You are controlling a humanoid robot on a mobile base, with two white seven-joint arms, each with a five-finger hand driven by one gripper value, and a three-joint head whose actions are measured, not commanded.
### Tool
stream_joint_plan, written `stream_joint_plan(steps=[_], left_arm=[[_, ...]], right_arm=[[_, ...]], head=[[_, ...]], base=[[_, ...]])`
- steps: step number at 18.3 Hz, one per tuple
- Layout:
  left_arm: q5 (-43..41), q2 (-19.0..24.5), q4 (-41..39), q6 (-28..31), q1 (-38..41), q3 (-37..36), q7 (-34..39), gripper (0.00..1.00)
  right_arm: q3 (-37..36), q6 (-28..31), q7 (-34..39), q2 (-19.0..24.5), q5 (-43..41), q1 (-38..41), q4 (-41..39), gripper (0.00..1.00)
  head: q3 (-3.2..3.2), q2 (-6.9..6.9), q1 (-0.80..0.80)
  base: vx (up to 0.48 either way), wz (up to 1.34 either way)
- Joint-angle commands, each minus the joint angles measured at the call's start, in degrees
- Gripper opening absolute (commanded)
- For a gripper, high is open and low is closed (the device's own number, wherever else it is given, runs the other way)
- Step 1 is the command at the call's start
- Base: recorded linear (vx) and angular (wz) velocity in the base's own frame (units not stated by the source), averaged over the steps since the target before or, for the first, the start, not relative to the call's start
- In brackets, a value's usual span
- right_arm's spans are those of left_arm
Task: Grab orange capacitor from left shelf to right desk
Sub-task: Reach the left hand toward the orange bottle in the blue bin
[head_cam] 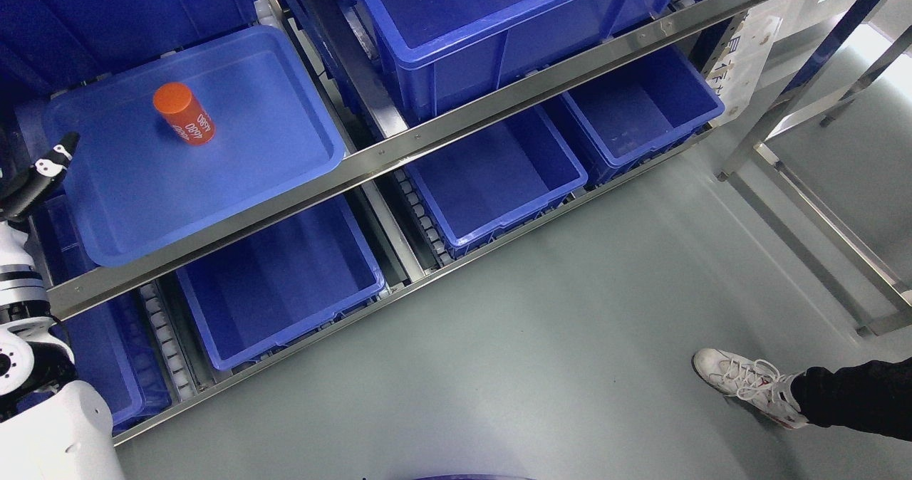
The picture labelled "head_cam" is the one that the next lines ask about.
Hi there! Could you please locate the blue bin lower far left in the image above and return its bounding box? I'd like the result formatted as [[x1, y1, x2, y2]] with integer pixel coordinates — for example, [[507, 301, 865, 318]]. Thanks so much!
[[32, 192, 172, 434]]

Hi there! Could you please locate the blue bin lower right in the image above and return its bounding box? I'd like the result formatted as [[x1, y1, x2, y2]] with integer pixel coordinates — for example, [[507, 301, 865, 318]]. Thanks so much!
[[544, 46, 725, 187]]

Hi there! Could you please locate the white sneaker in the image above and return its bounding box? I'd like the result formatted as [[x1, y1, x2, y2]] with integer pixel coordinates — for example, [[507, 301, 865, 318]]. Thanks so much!
[[691, 349, 810, 430]]

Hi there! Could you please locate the large blue bin upper shelf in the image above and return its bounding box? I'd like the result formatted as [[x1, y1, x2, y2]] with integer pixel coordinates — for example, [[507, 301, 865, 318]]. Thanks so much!
[[343, 0, 671, 124]]

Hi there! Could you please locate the black trouser leg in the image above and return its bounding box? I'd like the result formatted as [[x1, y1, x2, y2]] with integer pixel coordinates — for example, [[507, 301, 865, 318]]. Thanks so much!
[[789, 358, 911, 442]]

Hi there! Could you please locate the steel shelf rack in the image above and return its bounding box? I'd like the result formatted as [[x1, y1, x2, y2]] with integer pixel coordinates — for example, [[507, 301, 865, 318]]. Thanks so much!
[[44, 0, 827, 447]]

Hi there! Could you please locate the orange cylindrical capacitor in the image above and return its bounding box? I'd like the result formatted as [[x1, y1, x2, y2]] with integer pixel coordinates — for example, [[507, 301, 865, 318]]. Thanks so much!
[[152, 82, 216, 146]]

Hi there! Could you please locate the blue bin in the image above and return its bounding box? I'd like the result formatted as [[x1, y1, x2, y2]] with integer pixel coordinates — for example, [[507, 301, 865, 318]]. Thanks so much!
[[1, 0, 257, 104], [544, 46, 725, 187], [32, 192, 172, 434], [406, 105, 589, 259], [177, 197, 387, 372]]

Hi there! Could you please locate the shallow blue plastic tray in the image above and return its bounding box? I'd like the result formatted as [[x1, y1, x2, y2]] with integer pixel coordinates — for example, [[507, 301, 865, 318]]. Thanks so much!
[[42, 26, 346, 267]]

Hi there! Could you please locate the blue bin upper left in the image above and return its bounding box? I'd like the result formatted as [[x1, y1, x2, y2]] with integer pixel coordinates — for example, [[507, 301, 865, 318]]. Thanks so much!
[[1, 0, 257, 104]]

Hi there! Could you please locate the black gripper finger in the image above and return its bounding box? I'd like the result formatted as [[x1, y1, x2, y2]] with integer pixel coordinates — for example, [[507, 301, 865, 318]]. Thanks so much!
[[33, 132, 81, 179]]

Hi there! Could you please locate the steel table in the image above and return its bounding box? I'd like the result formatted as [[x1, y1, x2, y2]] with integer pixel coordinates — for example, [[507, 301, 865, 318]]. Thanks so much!
[[717, 0, 910, 336]]

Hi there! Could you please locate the blue bin lower middle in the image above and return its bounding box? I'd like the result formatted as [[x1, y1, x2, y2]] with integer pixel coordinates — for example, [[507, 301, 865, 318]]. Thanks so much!
[[406, 105, 589, 259]]

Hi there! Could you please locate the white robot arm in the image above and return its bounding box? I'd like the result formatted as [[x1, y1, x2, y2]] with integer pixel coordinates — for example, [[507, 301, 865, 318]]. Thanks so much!
[[1, 132, 124, 479]]

